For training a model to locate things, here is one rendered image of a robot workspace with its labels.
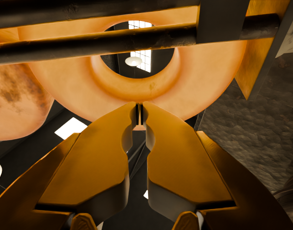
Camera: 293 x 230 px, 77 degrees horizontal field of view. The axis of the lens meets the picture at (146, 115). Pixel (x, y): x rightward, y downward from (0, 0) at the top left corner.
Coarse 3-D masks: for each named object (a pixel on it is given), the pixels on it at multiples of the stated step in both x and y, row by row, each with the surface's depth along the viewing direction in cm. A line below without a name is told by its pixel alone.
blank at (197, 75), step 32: (32, 32) 11; (64, 32) 11; (32, 64) 13; (64, 64) 13; (96, 64) 15; (192, 64) 13; (224, 64) 13; (64, 96) 15; (96, 96) 15; (128, 96) 16; (160, 96) 16; (192, 96) 16
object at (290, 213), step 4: (284, 196) 44; (288, 196) 43; (292, 196) 42; (280, 200) 45; (284, 200) 43; (288, 200) 42; (292, 200) 41; (280, 204) 44; (284, 204) 42; (288, 204) 41; (292, 204) 40; (284, 208) 42; (288, 208) 41; (292, 208) 40; (288, 212) 39; (292, 212) 38; (292, 216) 38; (292, 220) 38
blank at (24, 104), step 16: (0, 32) 12; (16, 32) 13; (16, 64) 13; (0, 80) 14; (16, 80) 14; (32, 80) 14; (0, 96) 15; (16, 96) 15; (32, 96) 15; (48, 96) 16; (0, 112) 17; (16, 112) 17; (32, 112) 17; (48, 112) 18; (0, 128) 18; (16, 128) 18; (32, 128) 18
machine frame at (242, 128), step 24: (288, 72) 30; (240, 96) 44; (264, 96) 35; (288, 96) 33; (216, 120) 53; (240, 120) 49; (264, 120) 45; (288, 120) 41; (240, 144) 54; (264, 144) 49; (288, 144) 45; (264, 168) 55; (288, 168) 50
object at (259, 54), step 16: (256, 0) 11; (272, 0) 10; (288, 0) 8; (288, 16) 9; (256, 48) 11; (272, 48) 10; (256, 64) 12; (240, 80) 14; (256, 80) 12; (256, 96) 13
